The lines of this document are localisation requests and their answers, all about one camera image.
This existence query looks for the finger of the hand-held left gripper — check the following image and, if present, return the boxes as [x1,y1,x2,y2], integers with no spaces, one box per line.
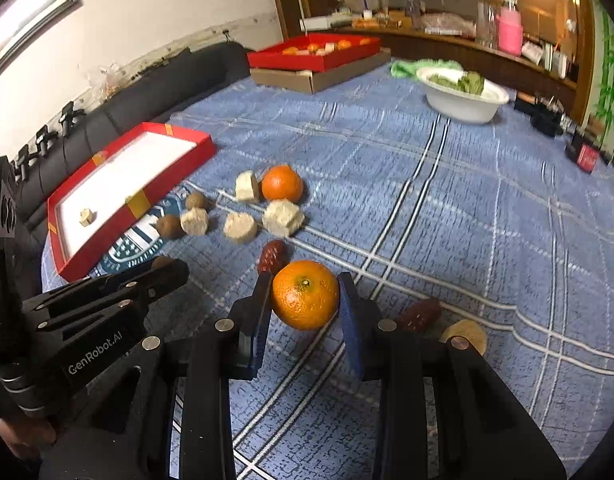
[37,301,162,392]
[22,258,190,333]

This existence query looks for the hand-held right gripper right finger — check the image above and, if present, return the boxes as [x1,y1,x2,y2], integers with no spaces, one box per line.
[338,272,568,480]

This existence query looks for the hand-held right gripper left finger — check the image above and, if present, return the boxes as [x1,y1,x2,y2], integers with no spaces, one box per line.
[39,272,274,480]

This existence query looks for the red shallow box tray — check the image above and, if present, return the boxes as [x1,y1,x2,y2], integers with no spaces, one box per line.
[47,121,218,283]

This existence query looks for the person's left hand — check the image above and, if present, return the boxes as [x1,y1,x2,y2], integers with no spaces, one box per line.
[0,417,58,461]

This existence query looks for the red date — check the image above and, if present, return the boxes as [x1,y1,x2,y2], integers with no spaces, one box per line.
[257,240,289,275]
[396,298,442,333]

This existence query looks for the black clamp device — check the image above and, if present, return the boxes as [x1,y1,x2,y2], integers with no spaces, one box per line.
[34,125,59,158]
[59,101,86,136]
[13,145,35,181]

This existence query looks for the pale yellow round slice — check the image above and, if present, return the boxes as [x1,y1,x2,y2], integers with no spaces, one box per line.
[439,319,488,356]

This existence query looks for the black leather sofa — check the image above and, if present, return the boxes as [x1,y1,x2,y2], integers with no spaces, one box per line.
[7,41,251,241]

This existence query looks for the clear plastic bag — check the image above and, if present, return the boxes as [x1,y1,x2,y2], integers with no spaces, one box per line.
[84,62,126,97]

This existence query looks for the white bowl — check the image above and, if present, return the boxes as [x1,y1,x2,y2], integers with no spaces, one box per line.
[416,66,510,125]

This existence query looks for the brown cardboard box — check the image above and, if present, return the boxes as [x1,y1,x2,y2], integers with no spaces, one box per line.
[250,47,392,95]

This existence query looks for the green cloth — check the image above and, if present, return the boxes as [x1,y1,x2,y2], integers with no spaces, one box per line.
[391,59,462,80]

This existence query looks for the red gift box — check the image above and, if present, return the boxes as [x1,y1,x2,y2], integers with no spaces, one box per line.
[247,32,382,72]

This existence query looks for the green leafy vegetables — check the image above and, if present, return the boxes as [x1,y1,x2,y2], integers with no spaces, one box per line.
[432,71,486,96]

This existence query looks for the small red box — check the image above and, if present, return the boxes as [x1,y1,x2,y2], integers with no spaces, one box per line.
[576,142,600,174]

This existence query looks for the wooden sideboard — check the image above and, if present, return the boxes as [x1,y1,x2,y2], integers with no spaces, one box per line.
[287,22,595,111]

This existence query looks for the long white box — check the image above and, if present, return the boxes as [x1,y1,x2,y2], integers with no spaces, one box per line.
[299,15,354,32]

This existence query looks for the clear glass jar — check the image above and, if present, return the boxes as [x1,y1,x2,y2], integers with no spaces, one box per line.
[477,0,498,48]

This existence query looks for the pink cup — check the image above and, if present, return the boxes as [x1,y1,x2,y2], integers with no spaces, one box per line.
[496,0,524,57]

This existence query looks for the framed wall picture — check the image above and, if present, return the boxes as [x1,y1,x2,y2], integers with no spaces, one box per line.
[0,0,82,78]

